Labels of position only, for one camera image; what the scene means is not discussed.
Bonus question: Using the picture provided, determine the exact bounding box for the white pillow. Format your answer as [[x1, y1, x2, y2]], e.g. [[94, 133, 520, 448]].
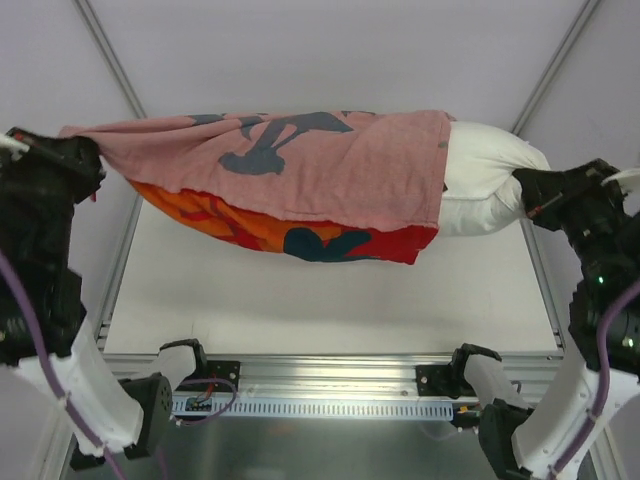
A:
[[438, 121, 550, 237]]

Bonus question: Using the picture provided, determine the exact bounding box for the red cartoon pillowcase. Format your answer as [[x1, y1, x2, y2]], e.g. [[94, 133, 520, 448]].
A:
[[61, 110, 453, 265]]

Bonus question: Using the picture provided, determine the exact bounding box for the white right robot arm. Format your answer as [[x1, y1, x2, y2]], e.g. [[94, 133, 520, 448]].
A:
[[448, 159, 639, 479]]

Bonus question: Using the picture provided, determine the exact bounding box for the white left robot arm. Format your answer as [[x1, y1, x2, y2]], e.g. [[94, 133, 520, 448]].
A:
[[1, 128, 209, 470]]

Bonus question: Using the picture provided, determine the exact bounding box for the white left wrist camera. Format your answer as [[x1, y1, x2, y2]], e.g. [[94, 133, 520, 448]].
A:
[[0, 134, 30, 161]]

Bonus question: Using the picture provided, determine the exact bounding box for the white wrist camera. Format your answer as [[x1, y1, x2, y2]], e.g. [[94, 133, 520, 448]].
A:
[[602, 167, 640, 194], [0, 134, 30, 161]]

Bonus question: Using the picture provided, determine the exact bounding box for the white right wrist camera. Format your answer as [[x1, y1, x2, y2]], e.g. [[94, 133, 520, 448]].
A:
[[602, 167, 640, 194]]

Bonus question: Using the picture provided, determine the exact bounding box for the left aluminium frame post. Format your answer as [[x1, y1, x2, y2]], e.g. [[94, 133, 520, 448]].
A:
[[71, 0, 147, 119]]

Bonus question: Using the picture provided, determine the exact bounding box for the aluminium frame post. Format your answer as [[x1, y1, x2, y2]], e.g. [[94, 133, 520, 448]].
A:
[[511, 0, 603, 136], [71, 0, 147, 119]]

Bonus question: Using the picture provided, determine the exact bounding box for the right aluminium frame post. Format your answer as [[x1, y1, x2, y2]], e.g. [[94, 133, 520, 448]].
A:
[[511, 0, 603, 136]]

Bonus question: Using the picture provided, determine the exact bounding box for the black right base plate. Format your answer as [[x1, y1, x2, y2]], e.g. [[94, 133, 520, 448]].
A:
[[415, 364, 459, 399]]

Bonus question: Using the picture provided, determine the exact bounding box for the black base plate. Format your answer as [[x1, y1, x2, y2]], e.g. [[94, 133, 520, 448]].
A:
[[207, 360, 241, 393], [415, 364, 459, 399]]

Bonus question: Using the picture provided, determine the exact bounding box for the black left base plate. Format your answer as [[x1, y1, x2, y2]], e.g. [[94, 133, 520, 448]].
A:
[[207, 360, 241, 393]]

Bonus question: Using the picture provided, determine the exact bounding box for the aluminium mounting rail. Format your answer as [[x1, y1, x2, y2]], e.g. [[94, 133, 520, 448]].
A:
[[104, 352, 562, 403]]

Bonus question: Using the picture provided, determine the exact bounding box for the white slotted cable duct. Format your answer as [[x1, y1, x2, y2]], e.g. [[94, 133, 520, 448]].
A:
[[169, 397, 455, 420]]

